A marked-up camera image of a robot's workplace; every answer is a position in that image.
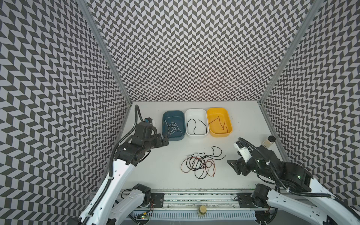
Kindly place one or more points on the yellow plastic bin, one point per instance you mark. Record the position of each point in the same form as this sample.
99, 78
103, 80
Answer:
219, 122

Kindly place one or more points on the small circuit board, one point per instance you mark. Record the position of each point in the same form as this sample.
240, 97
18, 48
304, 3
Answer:
143, 216

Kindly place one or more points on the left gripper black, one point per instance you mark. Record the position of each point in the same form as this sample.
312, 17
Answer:
159, 141

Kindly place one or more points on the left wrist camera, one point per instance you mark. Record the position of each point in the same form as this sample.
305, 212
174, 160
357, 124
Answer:
149, 120

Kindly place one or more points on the brass knob on rail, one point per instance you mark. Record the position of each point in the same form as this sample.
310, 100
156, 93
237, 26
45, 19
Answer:
202, 210

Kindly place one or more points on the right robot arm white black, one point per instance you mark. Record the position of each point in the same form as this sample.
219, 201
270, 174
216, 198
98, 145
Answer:
290, 188

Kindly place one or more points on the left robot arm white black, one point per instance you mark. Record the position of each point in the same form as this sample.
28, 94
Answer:
132, 149

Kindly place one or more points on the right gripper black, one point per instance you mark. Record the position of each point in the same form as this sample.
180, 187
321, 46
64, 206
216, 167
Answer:
243, 165

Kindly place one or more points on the white plastic bin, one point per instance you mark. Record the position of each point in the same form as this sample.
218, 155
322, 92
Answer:
196, 123

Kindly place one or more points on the small jar right black lid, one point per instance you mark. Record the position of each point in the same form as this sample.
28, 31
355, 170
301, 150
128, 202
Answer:
268, 142

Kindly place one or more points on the dark teal plastic bin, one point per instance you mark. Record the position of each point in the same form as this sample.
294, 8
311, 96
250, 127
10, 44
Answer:
173, 125

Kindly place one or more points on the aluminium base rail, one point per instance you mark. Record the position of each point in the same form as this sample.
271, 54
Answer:
213, 199

